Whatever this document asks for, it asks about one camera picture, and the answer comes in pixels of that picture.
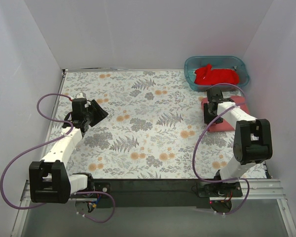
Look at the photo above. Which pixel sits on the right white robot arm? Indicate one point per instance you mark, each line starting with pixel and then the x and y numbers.
pixel 252 143

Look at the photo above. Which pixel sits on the teal plastic bin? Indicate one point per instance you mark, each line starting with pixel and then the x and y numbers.
pixel 218 62

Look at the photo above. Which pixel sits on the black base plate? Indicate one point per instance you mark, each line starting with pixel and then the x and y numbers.
pixel 166 192

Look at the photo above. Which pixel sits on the aluminium frame rail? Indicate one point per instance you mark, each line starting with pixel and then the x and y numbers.
pixel 262 211

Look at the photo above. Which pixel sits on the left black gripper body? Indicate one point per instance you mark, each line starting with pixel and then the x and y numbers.
pixel 91 114

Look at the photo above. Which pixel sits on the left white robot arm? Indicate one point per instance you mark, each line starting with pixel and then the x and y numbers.
pixel 49 180

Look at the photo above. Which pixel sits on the floral table mat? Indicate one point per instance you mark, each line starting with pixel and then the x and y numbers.
pixel 154 128

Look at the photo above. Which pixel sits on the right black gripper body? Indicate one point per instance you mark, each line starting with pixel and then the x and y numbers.
pixel 214 96

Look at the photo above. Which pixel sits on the red t shirt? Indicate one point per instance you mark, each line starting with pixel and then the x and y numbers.
pixel 209 76

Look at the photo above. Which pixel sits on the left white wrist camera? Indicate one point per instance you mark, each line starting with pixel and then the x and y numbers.
pixel 81 95

